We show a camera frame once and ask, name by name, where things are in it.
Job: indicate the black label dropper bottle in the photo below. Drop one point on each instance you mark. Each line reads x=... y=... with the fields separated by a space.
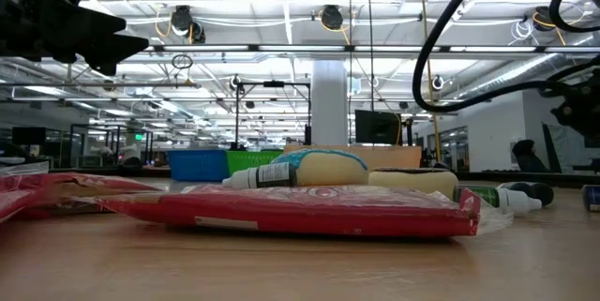
x=262 y=175

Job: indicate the small black background monitor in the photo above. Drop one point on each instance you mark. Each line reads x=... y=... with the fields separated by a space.
x=28 y=136

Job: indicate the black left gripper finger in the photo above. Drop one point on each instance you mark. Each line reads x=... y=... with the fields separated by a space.
x=115 y=50
x=94 y=22

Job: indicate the tan cardboard box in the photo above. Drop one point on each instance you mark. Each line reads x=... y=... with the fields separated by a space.
x=398 y=158

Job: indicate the black monitor on stand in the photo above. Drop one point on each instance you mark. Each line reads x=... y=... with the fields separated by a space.
x=377 y=127

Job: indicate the white building column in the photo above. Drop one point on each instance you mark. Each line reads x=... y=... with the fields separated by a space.
x=329 y=104

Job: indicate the seated person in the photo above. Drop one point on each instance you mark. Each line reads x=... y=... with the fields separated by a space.
x=527 y=158

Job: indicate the green plastic basket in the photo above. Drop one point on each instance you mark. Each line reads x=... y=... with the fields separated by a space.
x=248 y=159

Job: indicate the red rubber band packet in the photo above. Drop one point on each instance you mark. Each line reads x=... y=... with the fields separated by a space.
x=70 y=188
x=11 y=202
x=281 y=212

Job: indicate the blue plastic basket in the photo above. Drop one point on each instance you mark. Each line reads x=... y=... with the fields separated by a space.
x=197 y=166

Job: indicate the black background rig frame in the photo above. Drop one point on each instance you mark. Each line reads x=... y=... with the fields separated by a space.
x=236 y=118

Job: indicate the dark dropper bottle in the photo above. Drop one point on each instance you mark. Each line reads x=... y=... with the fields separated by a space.
x=539 y=193

